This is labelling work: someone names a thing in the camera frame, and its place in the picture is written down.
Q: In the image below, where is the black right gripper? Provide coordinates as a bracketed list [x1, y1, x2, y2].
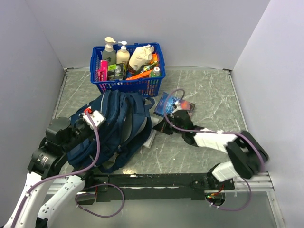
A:
[154, 113, 185, 135]

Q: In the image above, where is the blue Jane Eyre book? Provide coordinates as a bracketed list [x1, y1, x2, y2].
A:
[153, 92, 195, 117]

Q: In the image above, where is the navy blue student backpack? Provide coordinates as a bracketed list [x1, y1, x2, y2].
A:
[67, 90, 155, 173]

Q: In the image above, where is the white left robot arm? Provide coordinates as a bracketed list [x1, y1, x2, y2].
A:
[4, 113, 102, 228]

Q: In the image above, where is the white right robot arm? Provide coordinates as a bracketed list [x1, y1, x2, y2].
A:
[154, 110, 269, 189]

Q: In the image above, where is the blue plastic shopping basket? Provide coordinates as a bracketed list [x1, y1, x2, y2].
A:
[89, 42, 166, 97]

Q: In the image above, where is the orange package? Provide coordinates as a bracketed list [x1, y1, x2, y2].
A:
[126, 70, 152, 80]

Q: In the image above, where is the green glass bottle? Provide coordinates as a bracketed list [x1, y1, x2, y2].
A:
[140, 60, 158, 74]

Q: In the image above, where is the pink box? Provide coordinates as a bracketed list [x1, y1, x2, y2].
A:
[96, 60, 108, 82]

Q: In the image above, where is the beige cloth sack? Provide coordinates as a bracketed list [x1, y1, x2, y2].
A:
[128, 44, 154, 73]

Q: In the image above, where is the black green box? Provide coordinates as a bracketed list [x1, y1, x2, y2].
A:
[107, 63, 127, 81]

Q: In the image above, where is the cream pump lotion bottle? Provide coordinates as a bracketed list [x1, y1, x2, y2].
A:
[116, 41, 130, 66]

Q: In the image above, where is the grey pump bottle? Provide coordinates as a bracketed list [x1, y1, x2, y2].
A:
[102, 37, 116, 65]

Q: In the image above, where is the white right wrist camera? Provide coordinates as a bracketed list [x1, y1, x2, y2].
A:
[172, 101, 182, 114]

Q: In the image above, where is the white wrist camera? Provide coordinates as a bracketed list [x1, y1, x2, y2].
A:
[82, 107, 106, 130]
[172, 101, 182, 114]

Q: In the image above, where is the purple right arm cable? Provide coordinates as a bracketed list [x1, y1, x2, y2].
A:
[163, 89, 266, 211]

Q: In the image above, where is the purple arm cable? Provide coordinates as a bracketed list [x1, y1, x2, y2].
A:
[9, 111, 100, 228]
[163, 89, 266, 211]

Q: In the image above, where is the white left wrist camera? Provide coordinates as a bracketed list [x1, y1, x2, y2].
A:
[82, 107, 106, 130]

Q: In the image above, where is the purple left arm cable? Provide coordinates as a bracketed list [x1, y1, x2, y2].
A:
[9, 111, 100, 228]

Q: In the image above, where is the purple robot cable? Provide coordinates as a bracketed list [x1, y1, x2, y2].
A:
[75, 183, 125, 218]

